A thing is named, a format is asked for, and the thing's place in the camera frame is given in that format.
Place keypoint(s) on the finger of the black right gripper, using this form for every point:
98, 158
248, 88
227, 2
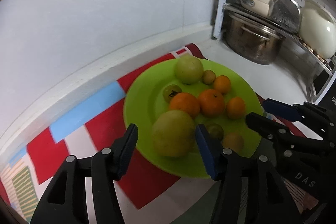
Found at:
280, 135
316, 118

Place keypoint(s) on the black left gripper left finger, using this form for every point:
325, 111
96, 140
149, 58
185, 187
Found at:
64, 200

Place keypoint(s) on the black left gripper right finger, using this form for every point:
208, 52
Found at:
247, 185

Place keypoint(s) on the small orange tangerine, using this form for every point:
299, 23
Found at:
235, 108

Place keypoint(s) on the small green round fruit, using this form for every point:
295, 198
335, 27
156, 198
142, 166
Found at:
215, 131

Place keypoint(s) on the large orange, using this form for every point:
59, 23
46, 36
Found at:
211, 103

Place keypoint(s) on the small orange kumquat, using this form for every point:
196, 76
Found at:
222, 84

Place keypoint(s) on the brown kiwi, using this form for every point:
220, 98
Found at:
208, 77
233, 141

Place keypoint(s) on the large yellow-green pear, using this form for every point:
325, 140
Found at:
173, 134

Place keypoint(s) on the large green apple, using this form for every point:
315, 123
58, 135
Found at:
188, 69

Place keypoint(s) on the small dark green fruit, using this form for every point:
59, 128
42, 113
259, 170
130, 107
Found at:
170, 92

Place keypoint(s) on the white metal kitchen rack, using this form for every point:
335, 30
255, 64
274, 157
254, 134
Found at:
294, 44

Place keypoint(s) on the black knife block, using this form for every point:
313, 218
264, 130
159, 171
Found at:
329, 98

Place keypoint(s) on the stainless steel stock pot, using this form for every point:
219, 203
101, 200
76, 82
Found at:
251, 40

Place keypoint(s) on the white ceramic pot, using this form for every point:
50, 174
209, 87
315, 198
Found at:
317, 29

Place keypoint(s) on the steel skimmer ladle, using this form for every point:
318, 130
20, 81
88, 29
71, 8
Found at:
285, 13

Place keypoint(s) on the lime green plate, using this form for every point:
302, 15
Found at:
144, 103

